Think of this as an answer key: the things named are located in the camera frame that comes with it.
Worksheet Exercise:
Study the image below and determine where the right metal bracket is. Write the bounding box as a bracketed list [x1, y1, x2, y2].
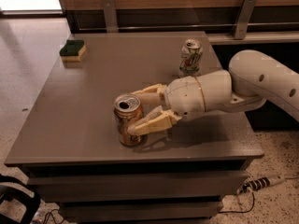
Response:
[233, 0, 257, 40]

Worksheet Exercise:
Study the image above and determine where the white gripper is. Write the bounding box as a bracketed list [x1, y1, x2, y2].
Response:
[127, 77, 206, 136]

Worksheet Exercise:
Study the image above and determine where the metal bracket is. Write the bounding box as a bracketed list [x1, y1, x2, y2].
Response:
[101, 0, 119, 33]
[233, 0, 257, 40]

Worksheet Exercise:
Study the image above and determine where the orange soda can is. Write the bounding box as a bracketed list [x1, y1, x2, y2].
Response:
[114, 93, 143, 147]

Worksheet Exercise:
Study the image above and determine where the white green 7up can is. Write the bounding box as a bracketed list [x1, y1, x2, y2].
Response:
[178, 38, 203, 77]

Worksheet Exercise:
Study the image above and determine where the black chair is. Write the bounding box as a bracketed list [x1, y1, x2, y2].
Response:
[0, 175, 41, 224]

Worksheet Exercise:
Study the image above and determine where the white power strip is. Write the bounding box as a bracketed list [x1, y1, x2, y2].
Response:
[236, 175, 285, 194]

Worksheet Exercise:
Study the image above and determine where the grey drawer cabinet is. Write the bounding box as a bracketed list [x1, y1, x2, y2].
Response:
[6, 32, 263, 224]

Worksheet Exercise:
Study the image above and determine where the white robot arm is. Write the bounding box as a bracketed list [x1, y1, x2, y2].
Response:
[128, 49, 299, 135]

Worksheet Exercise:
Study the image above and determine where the black power cable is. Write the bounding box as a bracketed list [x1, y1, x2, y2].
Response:
[219, 191, 256, 215]

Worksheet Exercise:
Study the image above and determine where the green yellow sponge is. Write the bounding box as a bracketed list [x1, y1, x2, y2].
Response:
[59, 40, 86, 63]

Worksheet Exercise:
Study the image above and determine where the left metal bracket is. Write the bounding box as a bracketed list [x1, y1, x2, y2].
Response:
[101, 0, 119, 33]

